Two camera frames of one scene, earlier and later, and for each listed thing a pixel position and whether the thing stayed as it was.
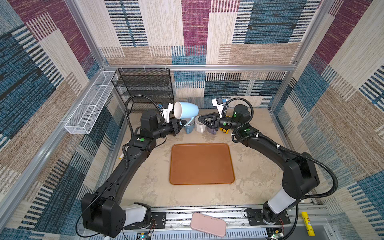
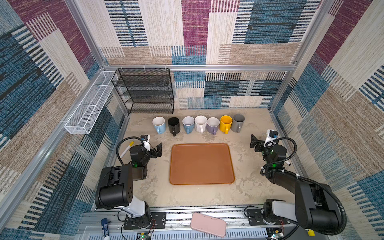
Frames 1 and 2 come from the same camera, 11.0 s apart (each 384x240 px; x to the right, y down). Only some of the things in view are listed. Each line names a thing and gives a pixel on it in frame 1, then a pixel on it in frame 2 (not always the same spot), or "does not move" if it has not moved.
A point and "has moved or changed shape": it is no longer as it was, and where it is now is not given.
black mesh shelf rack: (144, 90) does not move
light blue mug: (183, 110) has moved or changed shape
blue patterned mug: (189, 127) does not move
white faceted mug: (200, 127) does not move
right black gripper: (215, 124) -> (254, 141)
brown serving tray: (201, 163) does not move
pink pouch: (208, 224) does not move
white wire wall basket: (79, 122) does not move
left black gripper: (174, 129) -> (157, 153)
